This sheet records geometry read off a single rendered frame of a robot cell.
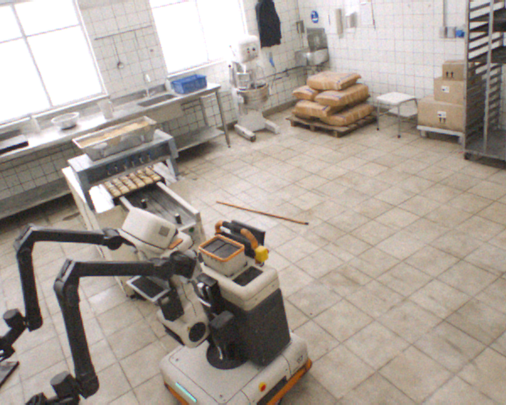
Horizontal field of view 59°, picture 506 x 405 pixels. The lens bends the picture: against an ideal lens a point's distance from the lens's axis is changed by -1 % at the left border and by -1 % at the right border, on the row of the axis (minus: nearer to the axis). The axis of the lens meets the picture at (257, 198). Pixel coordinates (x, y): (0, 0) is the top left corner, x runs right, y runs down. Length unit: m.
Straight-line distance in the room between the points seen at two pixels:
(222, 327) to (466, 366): 1.42
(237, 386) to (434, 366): 1.14
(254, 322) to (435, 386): 1.09
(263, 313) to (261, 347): 0.19
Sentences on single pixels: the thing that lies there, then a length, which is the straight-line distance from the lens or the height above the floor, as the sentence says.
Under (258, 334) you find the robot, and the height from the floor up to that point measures 0.53.
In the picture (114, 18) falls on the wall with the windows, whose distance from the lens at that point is 6.42.
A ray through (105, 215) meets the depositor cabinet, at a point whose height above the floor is 0.80.
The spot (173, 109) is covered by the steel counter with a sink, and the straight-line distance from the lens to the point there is 6.07.
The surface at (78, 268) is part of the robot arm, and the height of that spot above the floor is 1.37.
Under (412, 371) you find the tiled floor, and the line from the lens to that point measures 2.86.
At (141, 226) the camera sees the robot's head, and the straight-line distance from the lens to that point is 1.98.
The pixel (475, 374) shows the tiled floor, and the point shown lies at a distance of 2.90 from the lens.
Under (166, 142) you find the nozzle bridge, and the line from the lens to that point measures 3.38.
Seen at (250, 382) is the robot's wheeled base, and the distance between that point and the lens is 2.52.
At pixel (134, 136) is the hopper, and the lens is 3.35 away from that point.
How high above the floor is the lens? 2.16
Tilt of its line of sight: 27 degrees down
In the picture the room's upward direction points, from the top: 11 degrees counter-clockwise
